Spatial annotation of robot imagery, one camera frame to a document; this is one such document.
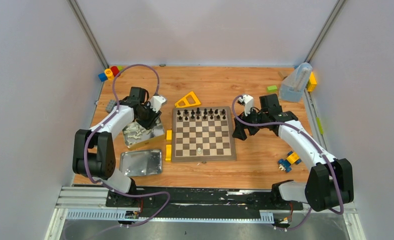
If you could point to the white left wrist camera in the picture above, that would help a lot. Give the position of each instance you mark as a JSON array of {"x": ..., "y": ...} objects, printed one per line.
[{"x": 156, "y": 102}]

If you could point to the small yellow rectangular block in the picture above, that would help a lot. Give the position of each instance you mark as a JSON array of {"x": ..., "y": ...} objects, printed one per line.
[{"x": 169, "y": 135}]

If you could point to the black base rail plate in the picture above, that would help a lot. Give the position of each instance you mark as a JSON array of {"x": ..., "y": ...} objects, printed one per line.
[{"x": 201, "y": 203}]

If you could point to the black chess pieces row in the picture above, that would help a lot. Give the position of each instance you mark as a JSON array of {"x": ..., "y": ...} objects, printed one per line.
[{"x": 200, "y": 114}]

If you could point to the yellow arch block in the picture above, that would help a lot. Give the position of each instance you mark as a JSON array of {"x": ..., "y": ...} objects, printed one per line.
[{"x": 168, "y": 153}]

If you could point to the clear blue plastic container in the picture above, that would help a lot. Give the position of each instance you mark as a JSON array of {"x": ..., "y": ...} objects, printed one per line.
[{"x": 292, "y": 87}]

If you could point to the green rectangular block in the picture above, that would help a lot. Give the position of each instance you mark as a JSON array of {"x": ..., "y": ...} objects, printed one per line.
[{"x": 272, "y": 89}]

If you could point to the gray lego brick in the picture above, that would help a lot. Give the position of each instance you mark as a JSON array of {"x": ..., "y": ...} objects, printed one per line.
[{"x": 110, "y": 106}]

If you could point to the yellow blue toy car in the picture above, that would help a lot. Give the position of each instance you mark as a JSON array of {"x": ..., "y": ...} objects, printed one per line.
[{"x": 291, "y": 159}]

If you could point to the yellow triangle frame block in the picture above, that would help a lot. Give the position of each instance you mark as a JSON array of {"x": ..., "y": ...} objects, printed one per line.
[{"x": 189, "y": 100}]

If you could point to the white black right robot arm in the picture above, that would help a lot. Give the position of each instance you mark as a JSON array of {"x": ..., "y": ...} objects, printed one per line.
[{"x": 330, "y": 182}]

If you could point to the gold tin with white pieces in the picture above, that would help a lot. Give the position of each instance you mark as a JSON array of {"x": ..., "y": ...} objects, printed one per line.
[{"x": 135, "y": 136}]

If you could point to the wooden chess board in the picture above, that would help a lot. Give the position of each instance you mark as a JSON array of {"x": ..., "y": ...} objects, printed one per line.
[{"x": 214, "y": 137}]

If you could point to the red cylinder block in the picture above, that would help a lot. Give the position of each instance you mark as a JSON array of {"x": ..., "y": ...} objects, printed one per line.
[{"x": 115, "y": 70}]

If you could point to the silver tin lid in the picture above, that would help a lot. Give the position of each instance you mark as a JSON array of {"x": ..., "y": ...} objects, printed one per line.
[{"x": 141, "y": 163}]

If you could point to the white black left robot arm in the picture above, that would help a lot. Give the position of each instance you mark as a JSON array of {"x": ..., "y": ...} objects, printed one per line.
[{"x": 93, "y": 150}]

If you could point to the yellow block at right wall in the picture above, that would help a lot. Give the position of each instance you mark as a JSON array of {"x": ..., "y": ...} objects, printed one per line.
[{"x": 312, "y": 83}]

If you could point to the blue cube block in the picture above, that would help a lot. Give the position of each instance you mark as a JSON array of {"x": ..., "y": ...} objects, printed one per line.
[{"x": 102, "y": 77}]

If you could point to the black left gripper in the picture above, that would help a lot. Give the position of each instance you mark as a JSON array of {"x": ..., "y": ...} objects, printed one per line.
[{"x": 149, "y": 117}]

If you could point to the yellow cylinder block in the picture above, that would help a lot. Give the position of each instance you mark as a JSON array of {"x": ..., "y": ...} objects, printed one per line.
[{"x": 109, "y": 74}]

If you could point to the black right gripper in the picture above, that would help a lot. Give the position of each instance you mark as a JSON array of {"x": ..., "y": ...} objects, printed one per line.
[{"x": 239, "y": 132}]

